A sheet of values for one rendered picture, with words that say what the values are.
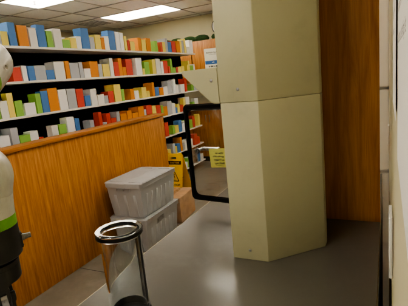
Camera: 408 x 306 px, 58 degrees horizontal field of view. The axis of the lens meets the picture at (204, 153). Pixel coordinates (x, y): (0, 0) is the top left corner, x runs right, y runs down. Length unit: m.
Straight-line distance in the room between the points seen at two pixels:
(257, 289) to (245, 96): 0.51
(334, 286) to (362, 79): 0.67
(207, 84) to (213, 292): 0.56
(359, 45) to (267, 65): 0.40
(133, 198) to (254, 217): 2.32
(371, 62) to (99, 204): 2.79
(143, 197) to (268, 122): 2.39
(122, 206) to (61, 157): 0.71
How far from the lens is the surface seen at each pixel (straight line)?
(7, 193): 0.67
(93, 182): 3.50
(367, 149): 1.37
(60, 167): 3.23
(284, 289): 1.03
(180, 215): 4.02
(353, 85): 1.34
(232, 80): 1.04
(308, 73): 1.10
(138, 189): 3.27
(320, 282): 1.06
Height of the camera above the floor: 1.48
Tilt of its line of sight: 11 degrees down
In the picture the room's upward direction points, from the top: 6 degrees counter-clockwise
